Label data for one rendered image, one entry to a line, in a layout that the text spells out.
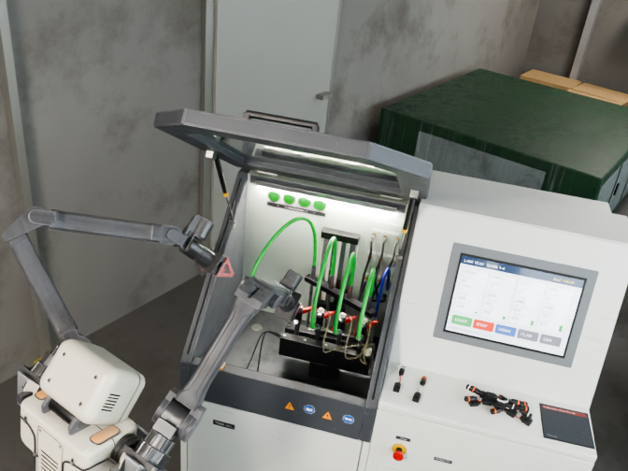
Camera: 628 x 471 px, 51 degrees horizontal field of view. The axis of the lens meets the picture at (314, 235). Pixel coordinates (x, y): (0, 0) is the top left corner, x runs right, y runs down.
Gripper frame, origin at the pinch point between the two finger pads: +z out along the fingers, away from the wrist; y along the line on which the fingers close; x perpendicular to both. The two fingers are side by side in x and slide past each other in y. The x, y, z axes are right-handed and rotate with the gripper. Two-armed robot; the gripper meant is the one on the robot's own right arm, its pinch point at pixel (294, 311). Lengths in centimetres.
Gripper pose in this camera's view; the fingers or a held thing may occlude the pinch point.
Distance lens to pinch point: 236.7
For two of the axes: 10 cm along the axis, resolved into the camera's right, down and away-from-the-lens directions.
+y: 4.1, -8.8, 2.6
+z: 2.4, 3.7, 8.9
